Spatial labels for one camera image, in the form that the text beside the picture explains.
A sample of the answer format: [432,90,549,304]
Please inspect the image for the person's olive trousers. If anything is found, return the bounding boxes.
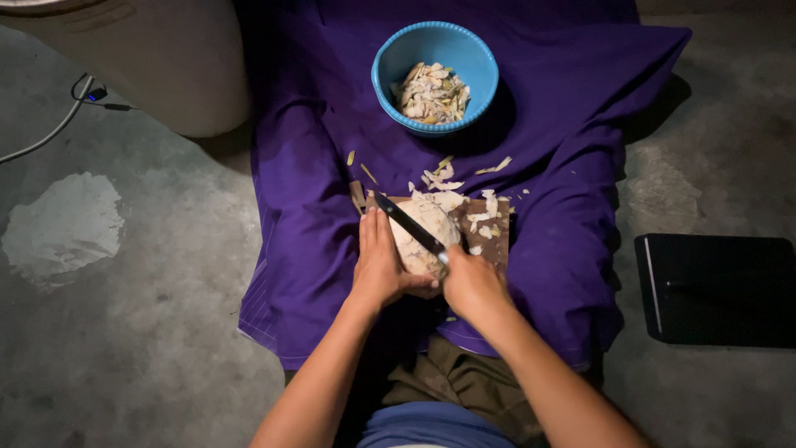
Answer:
[285,333,604,448]

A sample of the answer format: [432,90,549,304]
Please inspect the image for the scattered pale vegetable peelings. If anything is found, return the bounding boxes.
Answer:
[346,150,531,257]

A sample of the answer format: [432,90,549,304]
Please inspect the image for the black cable with plug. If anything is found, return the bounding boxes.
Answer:
[71,73,134,113]

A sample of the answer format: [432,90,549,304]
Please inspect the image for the pale peeled vegetable head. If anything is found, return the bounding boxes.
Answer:
[389,199,462,278]

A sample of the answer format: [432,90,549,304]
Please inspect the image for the brown wooden cutting board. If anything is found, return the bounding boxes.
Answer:
[349,180,512,272]

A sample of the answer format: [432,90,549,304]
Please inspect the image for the black kitchen knife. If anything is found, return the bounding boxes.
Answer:
[374,192,450,267]

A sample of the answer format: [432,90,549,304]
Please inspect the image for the black flat box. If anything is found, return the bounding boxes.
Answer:
[633,233,796,349]

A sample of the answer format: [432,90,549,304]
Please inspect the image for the purple cloth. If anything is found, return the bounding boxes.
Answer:
[238,0,693,372]

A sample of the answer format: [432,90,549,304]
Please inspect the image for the blue plastic bowl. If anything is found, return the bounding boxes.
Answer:
[371,21,500,138]

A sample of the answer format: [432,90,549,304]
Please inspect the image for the person's left hand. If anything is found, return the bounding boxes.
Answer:
[351,207,441,309]

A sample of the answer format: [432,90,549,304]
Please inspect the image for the grey cable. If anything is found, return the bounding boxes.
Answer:
[0,75,96,165]

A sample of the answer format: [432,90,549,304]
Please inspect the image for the person's right hand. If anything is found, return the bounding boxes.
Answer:
[440,244,514,319]

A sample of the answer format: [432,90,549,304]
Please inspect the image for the heap of cut vegetable pieces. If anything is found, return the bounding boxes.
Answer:
[391,61,471,125]

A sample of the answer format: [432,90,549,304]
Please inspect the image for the person's blue shirt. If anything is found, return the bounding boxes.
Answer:
[356,401,518,448]

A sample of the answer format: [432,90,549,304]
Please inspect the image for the large beige plastic container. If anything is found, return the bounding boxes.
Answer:
[0,0,252,139]

